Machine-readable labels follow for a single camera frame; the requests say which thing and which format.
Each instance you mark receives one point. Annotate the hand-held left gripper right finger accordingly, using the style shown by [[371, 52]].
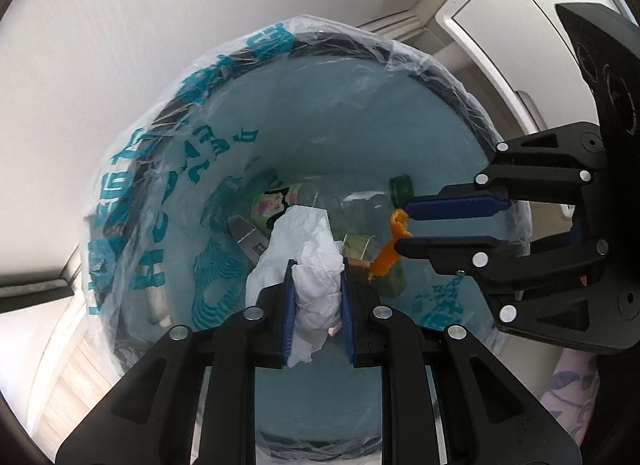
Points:
[[347, 315]]

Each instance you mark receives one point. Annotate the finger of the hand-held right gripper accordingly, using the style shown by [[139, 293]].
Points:
[[450, 207], [450, 247]]

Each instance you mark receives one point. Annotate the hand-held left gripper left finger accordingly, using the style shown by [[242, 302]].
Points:
[[289, 315]]

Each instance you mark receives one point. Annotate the orange peel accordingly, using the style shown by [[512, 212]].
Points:
[[399, 225]]

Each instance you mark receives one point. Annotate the white tissue paper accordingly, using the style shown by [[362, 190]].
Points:
[[310, 255]]

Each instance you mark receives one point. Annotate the trash bin with plastic liner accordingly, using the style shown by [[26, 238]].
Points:
[[150, 155]]

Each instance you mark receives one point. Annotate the person's right forearm floral sleeve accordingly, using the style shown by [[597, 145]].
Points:
[[575, 385]]

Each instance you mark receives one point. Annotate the clear bottle with green cap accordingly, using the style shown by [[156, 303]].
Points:
[[401, 190]]

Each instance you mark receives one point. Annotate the green carton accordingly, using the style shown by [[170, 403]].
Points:
[[357, 245]]

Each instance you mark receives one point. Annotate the grey foil packet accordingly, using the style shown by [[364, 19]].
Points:
[[245, 237]]

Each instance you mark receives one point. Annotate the white cabinet door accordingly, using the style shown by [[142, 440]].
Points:
[[510, 20]]

